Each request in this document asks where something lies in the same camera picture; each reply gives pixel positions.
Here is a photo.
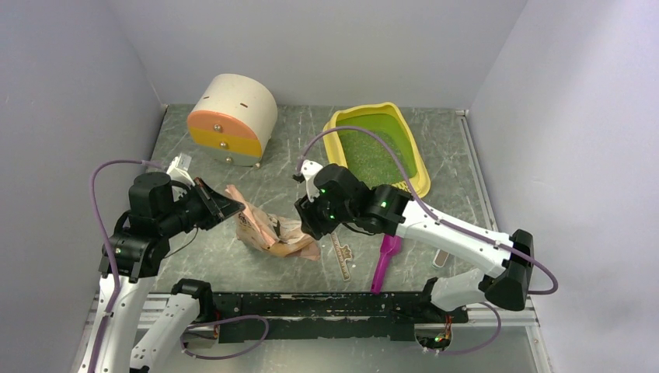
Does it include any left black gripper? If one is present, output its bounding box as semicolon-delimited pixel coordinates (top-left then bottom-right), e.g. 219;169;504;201
159;176;246;236

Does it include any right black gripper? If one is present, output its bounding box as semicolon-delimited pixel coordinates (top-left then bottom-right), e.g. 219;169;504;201
295;186;357;240

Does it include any pink cat litter bag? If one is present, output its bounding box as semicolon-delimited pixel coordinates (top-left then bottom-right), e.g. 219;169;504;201
225;184;321;261

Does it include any torn bag top strip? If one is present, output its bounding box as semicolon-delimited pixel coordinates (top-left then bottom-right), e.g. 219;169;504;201
330;232;354;282

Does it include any yellow green litter box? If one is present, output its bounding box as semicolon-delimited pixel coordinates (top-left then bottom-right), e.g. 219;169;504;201
323;102;431;197

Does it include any magenta plastic scoop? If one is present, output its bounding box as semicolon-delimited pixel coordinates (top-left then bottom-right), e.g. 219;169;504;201
371;235;402;295

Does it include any white orange cylindrical bin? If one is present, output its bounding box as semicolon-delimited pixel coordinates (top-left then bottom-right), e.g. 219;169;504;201
187;74;278;167

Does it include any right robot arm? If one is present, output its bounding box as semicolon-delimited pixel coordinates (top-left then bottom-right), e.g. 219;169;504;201
293;161;534;322

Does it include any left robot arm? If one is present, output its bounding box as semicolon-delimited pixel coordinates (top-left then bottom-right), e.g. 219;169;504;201
79;172;245;372

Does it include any small white grey clip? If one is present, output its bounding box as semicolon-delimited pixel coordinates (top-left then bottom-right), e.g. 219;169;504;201
431;249;451;268

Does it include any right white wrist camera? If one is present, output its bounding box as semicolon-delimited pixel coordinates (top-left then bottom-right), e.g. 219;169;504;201
293;159;323;202

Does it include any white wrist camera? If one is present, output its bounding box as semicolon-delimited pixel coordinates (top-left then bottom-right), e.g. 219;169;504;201
166;153;194;201
293;159;323;202

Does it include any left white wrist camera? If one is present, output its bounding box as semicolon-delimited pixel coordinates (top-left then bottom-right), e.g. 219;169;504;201
166;153;194;201

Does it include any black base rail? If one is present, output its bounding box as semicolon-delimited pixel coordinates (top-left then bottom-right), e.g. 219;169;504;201
195;280;469;343

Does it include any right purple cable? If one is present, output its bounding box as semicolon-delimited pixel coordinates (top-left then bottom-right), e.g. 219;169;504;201
294;126;560;357

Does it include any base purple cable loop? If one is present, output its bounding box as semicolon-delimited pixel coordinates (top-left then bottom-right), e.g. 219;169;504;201
180;316;270;361

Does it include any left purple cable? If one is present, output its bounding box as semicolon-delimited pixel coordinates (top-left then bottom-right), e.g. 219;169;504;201
87;158;169;373

